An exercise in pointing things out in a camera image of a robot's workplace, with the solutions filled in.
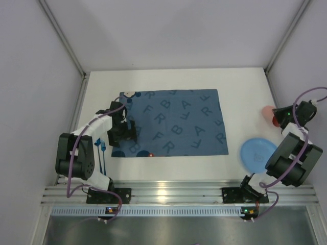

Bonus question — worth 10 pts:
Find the pink plastic cup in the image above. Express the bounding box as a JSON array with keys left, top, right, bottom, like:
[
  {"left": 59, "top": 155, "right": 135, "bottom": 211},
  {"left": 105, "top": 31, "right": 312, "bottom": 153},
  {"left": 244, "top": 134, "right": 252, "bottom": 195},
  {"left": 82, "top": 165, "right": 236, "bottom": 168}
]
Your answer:
[{"left": 261, "top": 106, "right": 280, "bottom": 128}]

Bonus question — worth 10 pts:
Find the blue lettered cloth placemat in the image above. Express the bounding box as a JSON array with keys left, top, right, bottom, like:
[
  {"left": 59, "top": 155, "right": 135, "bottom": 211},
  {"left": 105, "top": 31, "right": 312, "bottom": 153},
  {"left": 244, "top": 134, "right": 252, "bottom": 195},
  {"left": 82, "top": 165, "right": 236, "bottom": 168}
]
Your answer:
[{"left": 111, "top": 89, "right": 228, "bottom": 158}]

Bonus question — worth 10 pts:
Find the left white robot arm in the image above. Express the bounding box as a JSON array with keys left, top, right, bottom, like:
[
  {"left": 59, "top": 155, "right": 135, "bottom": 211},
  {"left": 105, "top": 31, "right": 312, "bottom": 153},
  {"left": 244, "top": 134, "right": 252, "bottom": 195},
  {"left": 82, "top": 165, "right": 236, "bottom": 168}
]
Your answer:
[{"left": 55, "top": 101, "right": 137, "bottom": 192}]

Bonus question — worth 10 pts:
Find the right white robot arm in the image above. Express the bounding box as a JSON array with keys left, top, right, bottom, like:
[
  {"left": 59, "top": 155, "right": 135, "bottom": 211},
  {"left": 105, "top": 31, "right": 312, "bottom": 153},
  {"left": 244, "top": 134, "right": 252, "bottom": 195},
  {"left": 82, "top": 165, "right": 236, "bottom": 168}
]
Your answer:
[{"left": 240, "top": 101, "right": 323, "bottom": 202}]

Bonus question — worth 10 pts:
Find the blue plastic spoon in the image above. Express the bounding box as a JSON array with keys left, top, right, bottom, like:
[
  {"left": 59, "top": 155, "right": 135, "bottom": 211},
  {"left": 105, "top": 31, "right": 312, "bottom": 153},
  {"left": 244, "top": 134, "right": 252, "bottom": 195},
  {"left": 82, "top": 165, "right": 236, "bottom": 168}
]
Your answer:
[{"left": 95, "top": 138, "right": 103, "bottom": 174}]

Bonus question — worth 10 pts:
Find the blue plastic plate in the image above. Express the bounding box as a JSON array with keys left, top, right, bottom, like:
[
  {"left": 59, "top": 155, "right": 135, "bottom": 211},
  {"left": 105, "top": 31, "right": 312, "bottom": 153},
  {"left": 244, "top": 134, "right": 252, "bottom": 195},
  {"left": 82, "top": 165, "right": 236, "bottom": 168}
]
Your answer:
[{"left": 240, "top": 137, "right": 277, "bottom": 174}]

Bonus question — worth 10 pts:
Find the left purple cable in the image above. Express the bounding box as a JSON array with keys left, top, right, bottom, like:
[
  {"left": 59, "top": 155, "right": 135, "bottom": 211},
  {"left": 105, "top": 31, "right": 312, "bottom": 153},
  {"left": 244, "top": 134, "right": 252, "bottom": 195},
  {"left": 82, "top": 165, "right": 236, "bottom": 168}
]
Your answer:
[{"left": 66, "top": 96, "right": 127, "bottom": 225}]

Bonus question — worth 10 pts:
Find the aluminium front rail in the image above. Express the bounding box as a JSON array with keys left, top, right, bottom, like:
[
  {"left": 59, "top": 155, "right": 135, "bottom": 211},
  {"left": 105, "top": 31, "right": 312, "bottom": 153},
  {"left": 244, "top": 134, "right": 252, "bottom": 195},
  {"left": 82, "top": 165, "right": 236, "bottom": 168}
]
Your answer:
[{"left": 41, "top": 178, "right": 319, "bottom": 206}]

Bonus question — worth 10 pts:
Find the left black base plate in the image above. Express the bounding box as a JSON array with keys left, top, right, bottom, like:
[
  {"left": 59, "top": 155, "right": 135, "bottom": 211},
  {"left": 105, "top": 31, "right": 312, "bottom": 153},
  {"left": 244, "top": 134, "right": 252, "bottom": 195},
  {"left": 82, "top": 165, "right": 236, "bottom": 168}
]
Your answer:
[{"left": 86, "top": 188, "right": 132, "bottom": 204}]

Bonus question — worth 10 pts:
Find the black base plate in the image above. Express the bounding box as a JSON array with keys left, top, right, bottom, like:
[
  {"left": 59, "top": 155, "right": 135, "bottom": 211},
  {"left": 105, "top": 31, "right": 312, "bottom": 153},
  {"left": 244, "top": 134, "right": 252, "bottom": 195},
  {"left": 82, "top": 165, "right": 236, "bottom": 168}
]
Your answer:
[
  {"left": 86, "top": 188, "right": 132, "bottom": 204},
  {"left": 221, "top": 187, "right": 269, "bottom": 204}
]

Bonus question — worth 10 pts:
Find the slotted white cable duct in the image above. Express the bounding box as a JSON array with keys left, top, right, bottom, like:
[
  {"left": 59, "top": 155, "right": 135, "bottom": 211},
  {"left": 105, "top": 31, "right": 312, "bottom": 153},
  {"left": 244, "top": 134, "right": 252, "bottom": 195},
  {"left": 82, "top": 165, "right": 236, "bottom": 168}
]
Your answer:
[{"left": 51, "top": 206, "right": 258, "bottom": 217}]

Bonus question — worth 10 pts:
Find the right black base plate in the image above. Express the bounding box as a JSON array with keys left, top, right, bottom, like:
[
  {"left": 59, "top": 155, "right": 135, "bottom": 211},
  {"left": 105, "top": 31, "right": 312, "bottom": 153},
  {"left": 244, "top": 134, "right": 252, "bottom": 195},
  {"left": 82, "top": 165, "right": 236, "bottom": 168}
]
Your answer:
[{"left": 221, "top": 187, "right": 269, "bottom": 204}]

